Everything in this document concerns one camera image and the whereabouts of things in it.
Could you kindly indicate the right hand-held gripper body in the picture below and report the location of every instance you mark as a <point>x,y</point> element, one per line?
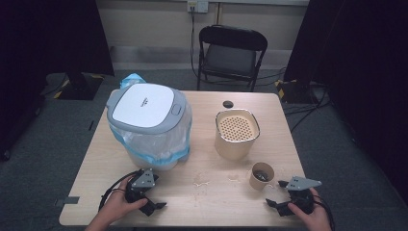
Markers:
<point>301,184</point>

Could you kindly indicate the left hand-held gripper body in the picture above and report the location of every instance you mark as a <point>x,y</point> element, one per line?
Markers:
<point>143,181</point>

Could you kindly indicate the brown paper cup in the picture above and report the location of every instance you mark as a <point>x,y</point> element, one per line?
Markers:
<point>255,183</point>

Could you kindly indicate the beige bucket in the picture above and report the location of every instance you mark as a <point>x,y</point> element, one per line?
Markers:
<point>231,149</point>

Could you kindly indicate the grey and white trash can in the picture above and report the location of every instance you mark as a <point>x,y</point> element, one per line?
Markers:
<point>144,106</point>

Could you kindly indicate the person's left hand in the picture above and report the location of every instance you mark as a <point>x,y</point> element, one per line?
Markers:
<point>117,205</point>

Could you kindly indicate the person's right hand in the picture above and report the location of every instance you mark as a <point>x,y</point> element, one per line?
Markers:
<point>316,219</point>

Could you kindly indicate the beige perforated strainer insert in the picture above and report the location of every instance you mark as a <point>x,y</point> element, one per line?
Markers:
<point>236,127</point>

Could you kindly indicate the grey floor tape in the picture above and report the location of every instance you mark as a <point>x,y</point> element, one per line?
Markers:
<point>67,201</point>

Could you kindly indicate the black stand base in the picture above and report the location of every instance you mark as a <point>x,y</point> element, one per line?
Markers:
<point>296,91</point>
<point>80,88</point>

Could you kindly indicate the black table grommet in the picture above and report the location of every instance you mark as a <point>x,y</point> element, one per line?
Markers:
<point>228,104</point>

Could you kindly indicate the black curtain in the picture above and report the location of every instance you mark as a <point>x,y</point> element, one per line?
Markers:
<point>362,64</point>
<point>48,38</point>

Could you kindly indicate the black folding chair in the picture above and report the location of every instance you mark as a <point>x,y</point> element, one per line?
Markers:
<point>231,59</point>

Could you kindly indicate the white wall outlet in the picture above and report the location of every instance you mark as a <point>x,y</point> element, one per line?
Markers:
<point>198,5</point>

